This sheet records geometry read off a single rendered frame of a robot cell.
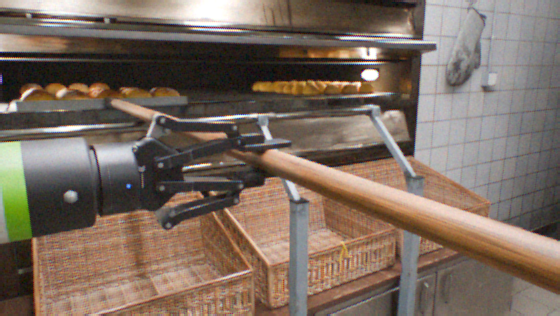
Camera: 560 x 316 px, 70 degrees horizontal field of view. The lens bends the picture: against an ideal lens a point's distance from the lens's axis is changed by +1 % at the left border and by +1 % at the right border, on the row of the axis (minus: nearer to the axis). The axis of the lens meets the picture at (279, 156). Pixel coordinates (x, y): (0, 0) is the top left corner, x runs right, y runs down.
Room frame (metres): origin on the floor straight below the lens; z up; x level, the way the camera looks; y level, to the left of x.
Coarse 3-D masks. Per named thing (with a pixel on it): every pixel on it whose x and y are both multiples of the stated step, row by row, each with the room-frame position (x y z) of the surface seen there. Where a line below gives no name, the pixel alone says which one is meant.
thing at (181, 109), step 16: (352, 96) 1.95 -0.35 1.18; (368, 96) 1.98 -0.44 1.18; (384, 96) 2.03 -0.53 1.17; (400, 96) 2.09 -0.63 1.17; (0, 112) 1.21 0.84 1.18; (16, 112) 1.22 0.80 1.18; (32, 112) 1.24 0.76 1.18; (48, 112) 1.26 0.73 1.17; (64, 112) 1.29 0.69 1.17; (80, 112) 1.31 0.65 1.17; (96, 112) 1.34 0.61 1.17; (112, 112) 1.36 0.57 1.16; (160, 112) 1.45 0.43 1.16; (176, 112) 1.48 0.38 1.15; (192, 112) 1.51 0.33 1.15; (208, 112) 1.54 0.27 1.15; (224, 112) 1.58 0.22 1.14
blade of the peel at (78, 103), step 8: (176, 96) 1.53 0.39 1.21; (184, 96) 1.55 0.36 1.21; (16, 104) 1.26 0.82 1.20; (24, 104) 1.27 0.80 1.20; (32, 104) 1.28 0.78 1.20; (40, 104) 1.29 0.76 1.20; (48, 104) 1.30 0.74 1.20; (56, 104) 1.31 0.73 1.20; (64, 104) 1.33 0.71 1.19; (72, 104) 1.34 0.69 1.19; (80, 104) 1.35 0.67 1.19; (88, 104) 1.37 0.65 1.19; (96, 104) 1.38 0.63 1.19; (104, 104) 1.39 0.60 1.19; (136, 104) 1.45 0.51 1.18; (144, 104) 1.46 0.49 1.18; (152, 104) 1.48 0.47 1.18; (160, 104) 1.50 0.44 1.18
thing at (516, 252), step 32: (256, 160) 0.50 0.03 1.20; (288, 160) 0.45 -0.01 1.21; (320, 192) 0.39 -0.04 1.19; (352, 192) 0.35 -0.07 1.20; (384, 192) 0.33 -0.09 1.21; (416, 224) 0.29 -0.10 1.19; (448, 224) 0.27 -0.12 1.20; (480, 224) 0.25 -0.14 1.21; (480, 256) 0.25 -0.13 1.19; (512, 256) 0.23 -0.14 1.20; (544, 256) 0.22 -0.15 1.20; (544, 288) 0.22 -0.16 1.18
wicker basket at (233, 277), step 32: (192, 192) 1.46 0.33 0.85; (96, 224) 1.28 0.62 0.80; (128, 224) 1.32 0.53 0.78; (192, 224) 1.43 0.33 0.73; (64, 256) 1.21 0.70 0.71; (128, 256) 1.30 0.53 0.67; (160, 256) 1.34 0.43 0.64; (192, 256) 1.40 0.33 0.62; (224, 256) 1.25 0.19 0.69; (64, 288) 1.18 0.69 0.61; (96, 288) 1.22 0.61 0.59; (128, 288) 1.22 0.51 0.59; (160, 288) 1.22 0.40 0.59; (192, 288) 0.98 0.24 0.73; (224, 288) 1.03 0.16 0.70
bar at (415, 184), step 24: (144, 120) 1.06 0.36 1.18; (240, 120) 1.20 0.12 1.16; (264, 120) 1.23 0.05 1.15; (408, 168) 1.34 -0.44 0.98; (288, 192) 1.09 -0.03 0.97; (408, 192) 1.31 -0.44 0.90; (408, 240) 1.30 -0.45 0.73; (408, 264) 1.29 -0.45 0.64; (408, 288) 1.29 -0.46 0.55; (288, 312) 1.07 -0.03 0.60; (408, 312) 1.29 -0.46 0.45
